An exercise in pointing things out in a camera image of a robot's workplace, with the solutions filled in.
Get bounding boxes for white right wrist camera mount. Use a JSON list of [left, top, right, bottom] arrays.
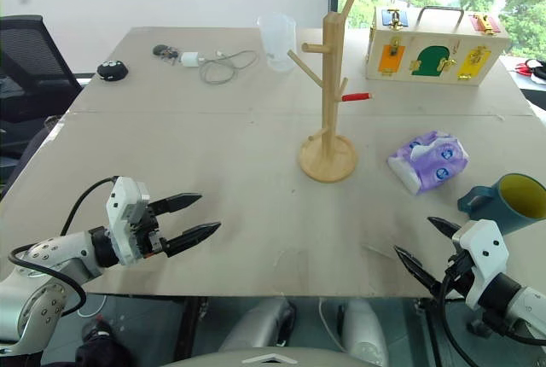
[[450, 218, 511, 312]]

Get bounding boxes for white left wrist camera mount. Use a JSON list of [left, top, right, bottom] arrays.
[[105, 176, 152, 266]]

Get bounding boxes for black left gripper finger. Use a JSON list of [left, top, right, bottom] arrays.
[[148, 192, 204, 216], [161, 221, 223, 259]]

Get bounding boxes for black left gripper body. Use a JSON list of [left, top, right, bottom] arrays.
[[134, 203, 170, 259]]

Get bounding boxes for black mesh office chair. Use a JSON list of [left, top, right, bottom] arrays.
[[0, 14, 84, 189]]

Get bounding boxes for purple tissue pack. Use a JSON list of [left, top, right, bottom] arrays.
[[386, 130, 470, 195]]

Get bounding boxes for red white black items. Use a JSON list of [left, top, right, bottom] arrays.
[[508, 57, 546, 85]]

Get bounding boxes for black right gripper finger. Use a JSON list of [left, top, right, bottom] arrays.
[[393, 245, 444, 299], [427, 215, 462, 241]]

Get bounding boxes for red marker pen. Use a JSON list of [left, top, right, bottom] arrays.
[[341, 91, 375, 103]]

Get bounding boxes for grey robot torso top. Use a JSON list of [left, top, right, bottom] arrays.
[[160, 344, 386, 367]]

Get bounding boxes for wooden mug tree stand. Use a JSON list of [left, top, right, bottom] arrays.
[[287, 0, 375, 184]]

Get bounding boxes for teal mug yellow inside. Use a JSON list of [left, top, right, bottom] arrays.
[[456, 172, 546, 236]]

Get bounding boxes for small black key bundle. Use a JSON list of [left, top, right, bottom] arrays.
[[152, 44, 180, 66]]

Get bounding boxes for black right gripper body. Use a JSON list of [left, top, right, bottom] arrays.
[[433, 248, 475, 300]]

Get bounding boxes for grey charging cable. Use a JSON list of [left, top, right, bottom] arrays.
[[197, 49, 260, 85]]

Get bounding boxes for wooden lock box toy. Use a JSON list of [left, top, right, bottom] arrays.
[[364, 4, 511, 87]]

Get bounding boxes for silver rounded robot leg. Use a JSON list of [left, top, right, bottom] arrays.
[[340, 297, 390, 367], [217, 297, 298, 353]]

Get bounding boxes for clear plastic measuring cup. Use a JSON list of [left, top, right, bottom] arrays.
[[256, 12, 298, 73]]

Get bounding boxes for black table leg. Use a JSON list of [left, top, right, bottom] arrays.
[[181, 297, 208, 362]]

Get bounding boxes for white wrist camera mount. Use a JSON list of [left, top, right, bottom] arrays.
[[450, 218, 511, 312], [105, 176, 152, 266]]

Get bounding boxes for thin white floor cable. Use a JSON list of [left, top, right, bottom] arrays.
[[318, 297, 356, 356]]

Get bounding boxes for black round plush with eyes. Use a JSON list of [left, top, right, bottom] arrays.
[[96, 59, 130, 82]]

